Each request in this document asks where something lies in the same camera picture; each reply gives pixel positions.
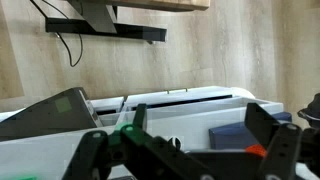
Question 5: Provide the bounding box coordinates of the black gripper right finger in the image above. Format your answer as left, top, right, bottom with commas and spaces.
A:
244, 102, 320, 180

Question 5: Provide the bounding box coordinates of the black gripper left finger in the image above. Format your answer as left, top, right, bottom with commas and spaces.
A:
61, 103, 214, 180

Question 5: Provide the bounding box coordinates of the dark blue flat box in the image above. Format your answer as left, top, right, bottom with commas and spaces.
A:
208, 111, 293, 151

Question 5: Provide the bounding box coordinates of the white tv stand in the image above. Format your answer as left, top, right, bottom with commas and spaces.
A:
0, 85, 320, 180

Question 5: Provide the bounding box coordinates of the dark grey flat box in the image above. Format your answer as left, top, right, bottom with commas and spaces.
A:
0, 87, 104, 143

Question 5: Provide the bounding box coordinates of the black rounded object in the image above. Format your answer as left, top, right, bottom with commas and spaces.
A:
297, 93, 320, 122

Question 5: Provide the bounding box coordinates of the black table base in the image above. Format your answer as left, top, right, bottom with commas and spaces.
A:
44, 0, 168, 43

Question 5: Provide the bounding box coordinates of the metal drawer handle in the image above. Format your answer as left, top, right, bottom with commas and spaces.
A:
165, 87, 189, 95

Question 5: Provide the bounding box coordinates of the thin black floor cable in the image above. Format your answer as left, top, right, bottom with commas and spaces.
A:
29, 0, 84, 68

